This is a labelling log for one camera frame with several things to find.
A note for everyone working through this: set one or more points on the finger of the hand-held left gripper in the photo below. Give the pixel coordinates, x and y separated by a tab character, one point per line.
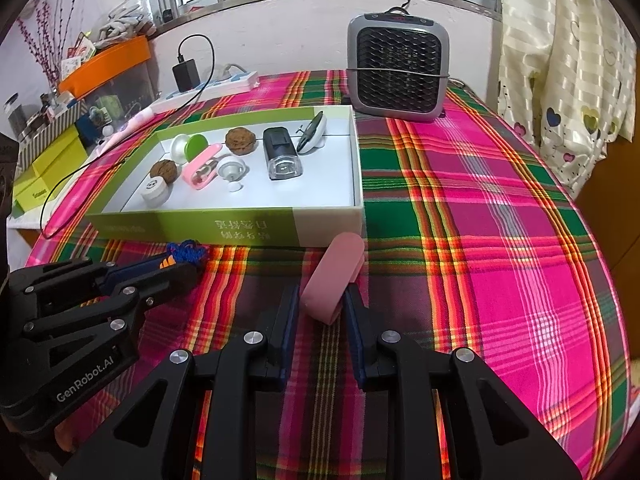
132	270
175	277

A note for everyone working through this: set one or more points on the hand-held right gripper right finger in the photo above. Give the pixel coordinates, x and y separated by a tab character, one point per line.
355	340

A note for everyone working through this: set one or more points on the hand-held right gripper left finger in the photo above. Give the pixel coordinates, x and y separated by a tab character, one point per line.
287	330

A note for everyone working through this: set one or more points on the large pink plastic clip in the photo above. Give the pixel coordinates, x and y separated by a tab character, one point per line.
332	275

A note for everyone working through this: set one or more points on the small white jar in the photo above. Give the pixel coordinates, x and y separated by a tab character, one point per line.
154	190

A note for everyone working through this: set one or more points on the small brown walnut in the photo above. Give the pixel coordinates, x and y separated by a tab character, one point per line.
164	170

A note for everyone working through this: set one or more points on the small pink plastic clip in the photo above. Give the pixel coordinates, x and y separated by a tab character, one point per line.
202	159

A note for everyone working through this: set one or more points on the white mushroom-shaped gadget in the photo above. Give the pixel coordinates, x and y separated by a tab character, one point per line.
231	167

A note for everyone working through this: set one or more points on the white green spool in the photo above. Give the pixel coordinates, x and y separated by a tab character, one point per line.
197	145

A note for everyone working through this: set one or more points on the green white cardboard box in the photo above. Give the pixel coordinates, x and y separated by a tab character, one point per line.
320	185

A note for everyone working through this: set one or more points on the large brown walnut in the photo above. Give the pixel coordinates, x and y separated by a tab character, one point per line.
240	140

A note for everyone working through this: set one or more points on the black device with clear cap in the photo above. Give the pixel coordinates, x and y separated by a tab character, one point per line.
277	147

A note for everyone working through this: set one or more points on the black white handheld massager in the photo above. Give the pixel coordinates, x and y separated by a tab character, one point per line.
312	135

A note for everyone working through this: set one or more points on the white side table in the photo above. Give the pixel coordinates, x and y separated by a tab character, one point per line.
22	220

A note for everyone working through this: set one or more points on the yellow-green cardboard box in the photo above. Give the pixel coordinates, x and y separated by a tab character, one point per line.
50	170

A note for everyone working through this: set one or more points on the pink patterned white stick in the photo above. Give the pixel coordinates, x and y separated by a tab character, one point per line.
132	122

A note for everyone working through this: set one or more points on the grey striped box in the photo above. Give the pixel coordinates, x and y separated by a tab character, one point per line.
50	130

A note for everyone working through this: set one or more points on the pink green plaid tablecloth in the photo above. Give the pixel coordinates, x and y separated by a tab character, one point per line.
500	260

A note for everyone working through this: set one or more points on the dark glass jar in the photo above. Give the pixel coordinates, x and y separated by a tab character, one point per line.
14	115

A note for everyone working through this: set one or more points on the black charger adapter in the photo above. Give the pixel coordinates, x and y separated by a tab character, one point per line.
186	75

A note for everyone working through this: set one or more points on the white power strip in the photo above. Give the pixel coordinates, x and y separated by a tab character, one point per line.
230	82

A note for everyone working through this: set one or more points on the clear bin with orange lid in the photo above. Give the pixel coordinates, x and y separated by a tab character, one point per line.
105	60

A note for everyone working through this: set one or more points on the pile of printed packets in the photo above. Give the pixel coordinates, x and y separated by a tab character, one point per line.
75	55

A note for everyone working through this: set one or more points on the pink blossom branches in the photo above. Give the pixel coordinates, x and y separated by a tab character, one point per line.
47	60

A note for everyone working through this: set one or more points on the pile of white gloves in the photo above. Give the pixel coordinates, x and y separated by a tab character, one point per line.
122	22

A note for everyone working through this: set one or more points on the grey space heater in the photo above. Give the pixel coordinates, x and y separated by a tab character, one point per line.
400	60

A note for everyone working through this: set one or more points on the cream heart print curtain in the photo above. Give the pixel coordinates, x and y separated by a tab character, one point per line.
560	60

